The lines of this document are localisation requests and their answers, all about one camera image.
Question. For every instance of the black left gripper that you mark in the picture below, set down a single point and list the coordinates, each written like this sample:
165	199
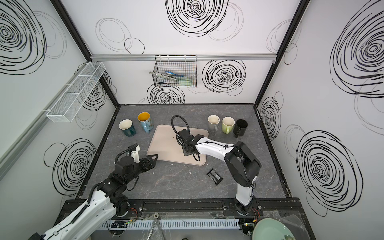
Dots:
147	163

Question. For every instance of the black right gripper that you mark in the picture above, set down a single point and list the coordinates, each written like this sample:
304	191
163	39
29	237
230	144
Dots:
186	144

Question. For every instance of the grey mug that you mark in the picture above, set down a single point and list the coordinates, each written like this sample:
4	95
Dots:
214	122

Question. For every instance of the dark green mug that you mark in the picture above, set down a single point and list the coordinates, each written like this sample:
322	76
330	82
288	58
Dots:
127	127

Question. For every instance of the blue butterfly mug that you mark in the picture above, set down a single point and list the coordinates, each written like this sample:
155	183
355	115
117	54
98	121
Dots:
146	122

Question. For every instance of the light green mug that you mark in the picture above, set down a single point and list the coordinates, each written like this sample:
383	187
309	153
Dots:
227	125

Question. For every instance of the black mug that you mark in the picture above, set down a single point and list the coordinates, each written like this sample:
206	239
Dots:
240	128

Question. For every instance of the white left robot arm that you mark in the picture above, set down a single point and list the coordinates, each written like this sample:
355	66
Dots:
105	201

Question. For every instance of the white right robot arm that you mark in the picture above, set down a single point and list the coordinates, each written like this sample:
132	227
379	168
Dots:
241	162

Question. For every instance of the beige plastic tray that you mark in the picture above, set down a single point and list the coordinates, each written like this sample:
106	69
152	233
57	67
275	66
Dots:
165	145

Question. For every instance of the black snack packet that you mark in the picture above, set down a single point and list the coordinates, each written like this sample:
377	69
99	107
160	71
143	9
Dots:
215	177

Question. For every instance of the light green plate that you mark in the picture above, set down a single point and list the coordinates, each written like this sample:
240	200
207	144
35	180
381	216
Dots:
271	229

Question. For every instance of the utensils in wire basket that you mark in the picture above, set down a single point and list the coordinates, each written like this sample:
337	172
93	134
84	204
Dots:
171	78

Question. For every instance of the black wire basket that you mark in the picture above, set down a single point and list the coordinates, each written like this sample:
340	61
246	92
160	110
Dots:
178	64

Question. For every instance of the white slotted cable duct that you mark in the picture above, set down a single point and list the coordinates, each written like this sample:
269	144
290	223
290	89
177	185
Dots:
193	224

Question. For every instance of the white wire shelf basket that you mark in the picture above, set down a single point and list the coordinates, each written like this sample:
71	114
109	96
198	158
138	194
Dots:
84	91

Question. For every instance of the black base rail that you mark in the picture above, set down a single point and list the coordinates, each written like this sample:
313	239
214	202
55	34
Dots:
225	207

